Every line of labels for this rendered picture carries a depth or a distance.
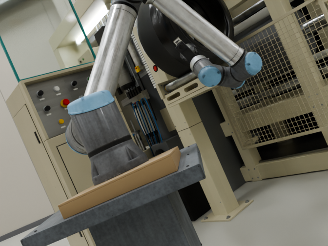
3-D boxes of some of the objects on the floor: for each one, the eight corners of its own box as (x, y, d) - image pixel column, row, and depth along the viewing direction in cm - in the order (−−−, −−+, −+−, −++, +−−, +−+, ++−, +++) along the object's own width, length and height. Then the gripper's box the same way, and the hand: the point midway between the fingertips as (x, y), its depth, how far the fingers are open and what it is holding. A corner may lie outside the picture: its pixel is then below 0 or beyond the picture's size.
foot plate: (200, 222, 231) (199, 219, 231) (225, 203, 248) (223, 200, 248) (229, 221, 210) (228, 217, 210) (254, 200, 227) (252, 197, 227)
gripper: (197, 76, 167) (184, 59, 184) (211, 63, 165) (196, 47, 182) (187, 65, 162) (174, 49, 179) (200, 51, 160) (186, 36, 177)
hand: (182, 46), depth 178 cm, fingers closed
